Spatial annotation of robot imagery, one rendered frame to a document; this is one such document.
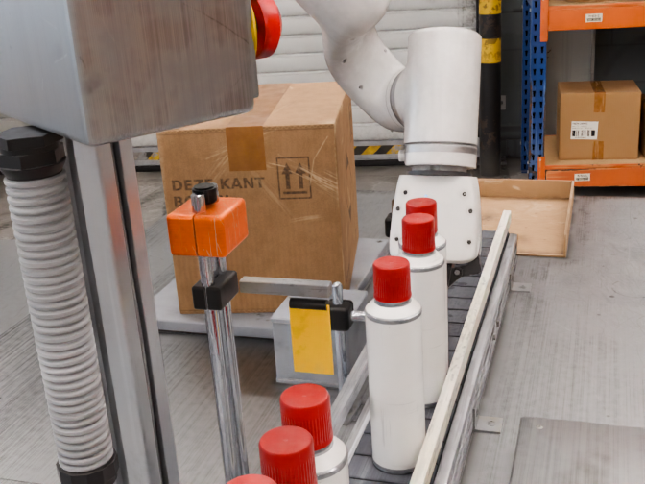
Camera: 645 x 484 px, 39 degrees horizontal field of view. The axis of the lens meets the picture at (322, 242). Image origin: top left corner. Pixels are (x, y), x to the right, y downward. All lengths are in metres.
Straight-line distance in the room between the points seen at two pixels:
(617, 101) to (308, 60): 1.67
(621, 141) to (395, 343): 3.71
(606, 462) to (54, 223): 0.59
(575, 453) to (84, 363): 0.54
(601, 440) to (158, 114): 0.62
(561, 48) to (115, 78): 4.69
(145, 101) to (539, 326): 0.90
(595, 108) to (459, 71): 3.40
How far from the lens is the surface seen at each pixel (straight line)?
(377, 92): 1.09
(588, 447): 0.92
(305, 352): 0.65
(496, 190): 1.78
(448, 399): 0.92
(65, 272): 0.49
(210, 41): 0.45
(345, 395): 0.84
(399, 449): 0.86
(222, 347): 0.65
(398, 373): 0.82
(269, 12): 0.49
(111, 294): 0.61
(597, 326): 1.27
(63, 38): 0.42
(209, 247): 0.61
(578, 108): 4.40
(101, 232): 0.60
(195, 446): 1.04
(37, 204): 0.48
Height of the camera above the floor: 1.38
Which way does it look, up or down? 20 degrees down
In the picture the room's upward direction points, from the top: 4 degrees counter-clockwise
